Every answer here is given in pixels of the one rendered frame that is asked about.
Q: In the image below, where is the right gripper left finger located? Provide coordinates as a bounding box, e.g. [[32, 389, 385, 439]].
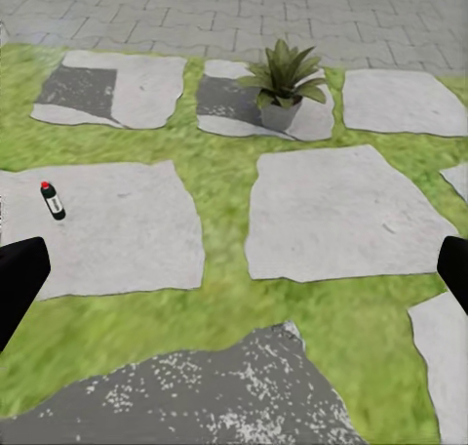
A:
[[0, 235, 51, 353]]

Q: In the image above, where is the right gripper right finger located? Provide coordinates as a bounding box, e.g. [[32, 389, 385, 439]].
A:
[[436, 235, 468, 313]]

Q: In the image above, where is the insectifuge atomizer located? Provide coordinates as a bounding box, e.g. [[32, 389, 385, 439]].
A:
[[42, 183, 65, 221]]

